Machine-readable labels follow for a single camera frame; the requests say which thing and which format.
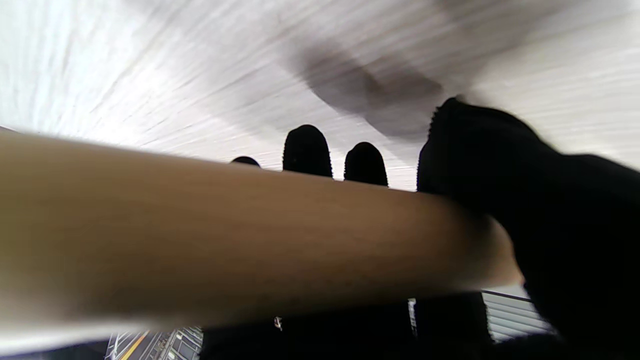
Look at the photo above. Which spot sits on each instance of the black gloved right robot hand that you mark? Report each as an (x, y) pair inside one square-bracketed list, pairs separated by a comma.
[(575, 240)]

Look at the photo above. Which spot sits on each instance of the gray roller shutter door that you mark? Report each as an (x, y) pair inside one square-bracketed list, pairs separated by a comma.
[(510, 315)]

